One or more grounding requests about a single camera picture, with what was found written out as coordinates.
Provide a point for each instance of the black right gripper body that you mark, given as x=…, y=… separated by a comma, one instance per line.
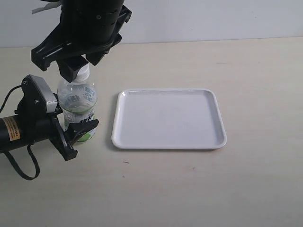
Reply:
x=90, y=30

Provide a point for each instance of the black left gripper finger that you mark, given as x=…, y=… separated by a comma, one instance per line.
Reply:
x=58, y=108
x=81, y=132

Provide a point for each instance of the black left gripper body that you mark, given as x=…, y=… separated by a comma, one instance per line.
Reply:
x=39, y=127

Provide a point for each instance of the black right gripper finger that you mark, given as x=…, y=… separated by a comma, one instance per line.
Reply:
x=70, y=67

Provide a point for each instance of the white bottle cap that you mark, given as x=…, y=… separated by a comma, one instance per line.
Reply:
x=83, y=74

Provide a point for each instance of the clear plastic drink bottle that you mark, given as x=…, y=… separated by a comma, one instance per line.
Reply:
x=77, y=100

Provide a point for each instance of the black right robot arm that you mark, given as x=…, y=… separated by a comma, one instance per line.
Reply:
x=58, y=3

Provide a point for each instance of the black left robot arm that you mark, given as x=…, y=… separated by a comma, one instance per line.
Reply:
x=12, y=135

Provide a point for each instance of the white rectangular plastic tray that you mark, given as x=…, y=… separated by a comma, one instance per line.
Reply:
x=168, y=118

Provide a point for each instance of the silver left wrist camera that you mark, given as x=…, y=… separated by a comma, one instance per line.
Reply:
x=39, y=94

